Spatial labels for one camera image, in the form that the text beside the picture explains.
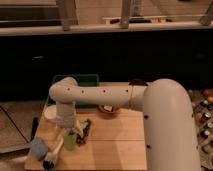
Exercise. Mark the white dish brush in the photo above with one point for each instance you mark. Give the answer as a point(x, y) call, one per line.
point(50, 159)

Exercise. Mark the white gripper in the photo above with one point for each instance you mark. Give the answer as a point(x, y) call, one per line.
point(66, 115)

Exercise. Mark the green plastic cup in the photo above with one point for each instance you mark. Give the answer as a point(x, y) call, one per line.
point(69, 140)

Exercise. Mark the black handle at table edge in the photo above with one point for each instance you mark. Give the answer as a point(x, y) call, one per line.
point(34, 127)

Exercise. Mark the red bowl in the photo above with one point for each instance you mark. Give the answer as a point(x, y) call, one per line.
point(115, 110)

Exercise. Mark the green plastic tray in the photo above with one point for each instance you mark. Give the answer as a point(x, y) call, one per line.
point(83, 80)

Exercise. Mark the white plastic cup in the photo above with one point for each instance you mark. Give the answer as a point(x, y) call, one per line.
point(50, 112)

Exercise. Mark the dark patterned fork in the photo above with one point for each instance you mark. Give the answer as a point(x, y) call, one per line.
point(85, 125)

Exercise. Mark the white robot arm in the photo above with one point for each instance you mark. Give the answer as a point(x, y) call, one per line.
point(169, 127)

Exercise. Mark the white box in bowl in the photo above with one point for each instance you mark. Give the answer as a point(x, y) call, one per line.
point(108, 108)

